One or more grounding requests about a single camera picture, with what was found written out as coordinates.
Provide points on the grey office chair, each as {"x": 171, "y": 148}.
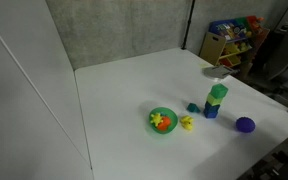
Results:
{"x": 287, "y": 50}

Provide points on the blue cube block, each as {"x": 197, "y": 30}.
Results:
{"x": 211, "y": 112}

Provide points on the wooden toy storage shelf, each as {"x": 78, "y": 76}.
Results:
{"x": 212, "y": 46}

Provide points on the small teal block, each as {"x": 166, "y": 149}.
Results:
{"x": 193, "y": 108}

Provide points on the lime green cube block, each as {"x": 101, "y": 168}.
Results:
{"x": 213, "y": 100}

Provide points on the black tripod pole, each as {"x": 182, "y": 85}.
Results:
{"x": 187, "y": 26}

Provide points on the orange plush toy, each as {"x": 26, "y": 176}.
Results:
{"x": 165, "y": 124}

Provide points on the silver metal mounting plate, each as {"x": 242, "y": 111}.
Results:
{"x": 217, "y": 71}

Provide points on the yellow plush toy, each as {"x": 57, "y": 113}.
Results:
{"x": 156, "y": 119}

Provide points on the yellow bear toy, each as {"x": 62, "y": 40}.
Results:
{"x": 186, "y": 123}

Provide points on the purple spiky ball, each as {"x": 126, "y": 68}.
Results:
{"x": 245, "y": 125}

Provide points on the green round plate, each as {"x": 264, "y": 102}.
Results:
{"x": 172, "y": 116}

